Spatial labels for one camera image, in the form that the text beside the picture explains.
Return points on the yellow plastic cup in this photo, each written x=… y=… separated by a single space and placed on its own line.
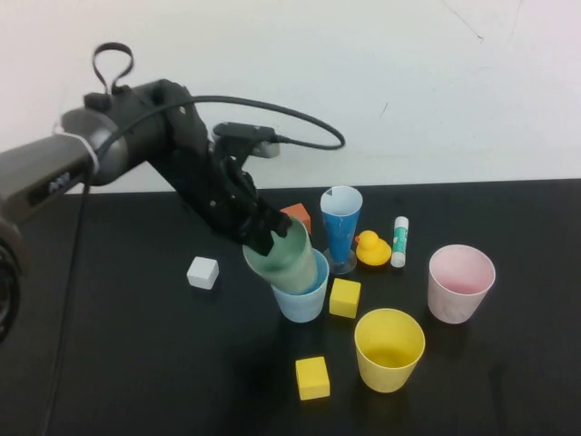
x=386 y=377

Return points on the yellow cube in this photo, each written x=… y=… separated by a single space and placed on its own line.
x=344 y=297
x=313 y=379

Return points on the blue conical measuring glass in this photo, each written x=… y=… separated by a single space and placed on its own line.
x=338 y=238

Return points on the light blue plastic cup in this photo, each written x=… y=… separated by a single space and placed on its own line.
x=299 y=309

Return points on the orange cube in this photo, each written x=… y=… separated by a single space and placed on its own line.
x=299 y=212

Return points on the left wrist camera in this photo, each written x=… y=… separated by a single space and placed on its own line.
x=245 y=134

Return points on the white green glue stick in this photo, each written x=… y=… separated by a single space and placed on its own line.
x=399 y=240

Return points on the white cube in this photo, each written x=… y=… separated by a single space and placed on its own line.
x=202 y=272

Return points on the pink plastic cup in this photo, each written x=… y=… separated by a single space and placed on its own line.
x=451 y=309

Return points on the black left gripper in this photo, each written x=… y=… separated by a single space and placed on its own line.
x=209 y=186

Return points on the green plastic cup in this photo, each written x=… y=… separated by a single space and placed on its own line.
x=295 y=268

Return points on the white zip tie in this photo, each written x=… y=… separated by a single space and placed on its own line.
x=86 y=147

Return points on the yellow rubber duck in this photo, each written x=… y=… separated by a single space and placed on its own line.
x=372 y=252

